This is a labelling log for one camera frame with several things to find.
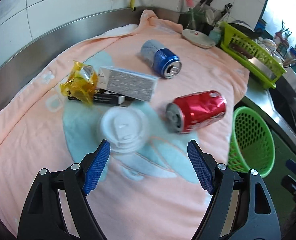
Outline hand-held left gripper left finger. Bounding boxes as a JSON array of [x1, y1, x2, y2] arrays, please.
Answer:
[[17, 139, 111, 240]]

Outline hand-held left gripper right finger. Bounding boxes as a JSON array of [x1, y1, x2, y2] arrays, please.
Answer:
[[187, 140, 281, 240]]

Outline white plastic cup lid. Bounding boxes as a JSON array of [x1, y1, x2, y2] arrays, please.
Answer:
[[98, 106, 151, 153]]

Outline green mesh waste basket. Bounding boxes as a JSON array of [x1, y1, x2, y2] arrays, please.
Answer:
[[228, 106, 275, 178]]

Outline steel kitchen sink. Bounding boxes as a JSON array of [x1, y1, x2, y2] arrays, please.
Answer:
[[268, 90, 296, 140]]

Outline dented red soda can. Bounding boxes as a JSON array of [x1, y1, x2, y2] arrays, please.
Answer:
[[166, 90, 227, 134]]

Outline small black box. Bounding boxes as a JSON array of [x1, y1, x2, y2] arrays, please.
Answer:
[[67, 87, 126, 105]]

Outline yellow plastic wrapper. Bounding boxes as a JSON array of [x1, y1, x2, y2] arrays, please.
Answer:
[[60, 60, 98, 105]]

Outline peach printed towel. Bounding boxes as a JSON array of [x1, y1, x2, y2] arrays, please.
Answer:
[[0, 9, 250, 240]]

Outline grey speckled carton box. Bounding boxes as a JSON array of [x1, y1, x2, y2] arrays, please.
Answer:
[[96, 66, 159, 103]]

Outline steel cleaver knife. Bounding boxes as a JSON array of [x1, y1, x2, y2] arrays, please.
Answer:
[[229, 42, 276, 80]]

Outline blue drink can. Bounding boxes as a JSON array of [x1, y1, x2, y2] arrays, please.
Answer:
[[140, 39, 182, 79]]

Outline white bowl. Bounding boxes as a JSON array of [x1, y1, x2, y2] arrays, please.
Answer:
[[262, 37, 276, 49]]

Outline white ceramic plate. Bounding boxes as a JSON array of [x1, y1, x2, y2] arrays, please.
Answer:
[[182, 29, 216, 48]]

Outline green plastic dish rack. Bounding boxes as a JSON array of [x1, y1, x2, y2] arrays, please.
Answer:
[[220, 21, 287, 89]]

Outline sprouting potted plants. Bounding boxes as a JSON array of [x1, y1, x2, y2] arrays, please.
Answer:
[[274, 20, 292, 46]]

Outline teal soap bottle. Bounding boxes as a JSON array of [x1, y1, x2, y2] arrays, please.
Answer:
[[209, 26, 223, 43]]

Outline black pot lid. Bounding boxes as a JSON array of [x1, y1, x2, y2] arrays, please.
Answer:
[[229, 20, 256, 37]]

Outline blue plastic containers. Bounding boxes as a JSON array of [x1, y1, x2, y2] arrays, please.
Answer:
[[254, 17, 267, 32]]

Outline black utensil holder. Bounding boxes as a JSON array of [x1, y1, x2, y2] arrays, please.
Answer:
[[178, 11, 215, 35]]

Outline white rice spoon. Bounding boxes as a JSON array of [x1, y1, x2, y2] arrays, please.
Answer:
[[204, 6, 215, 24]]

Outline black handled kitchen knife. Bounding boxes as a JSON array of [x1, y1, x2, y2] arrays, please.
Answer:
[[194, 0, 217, 12]]

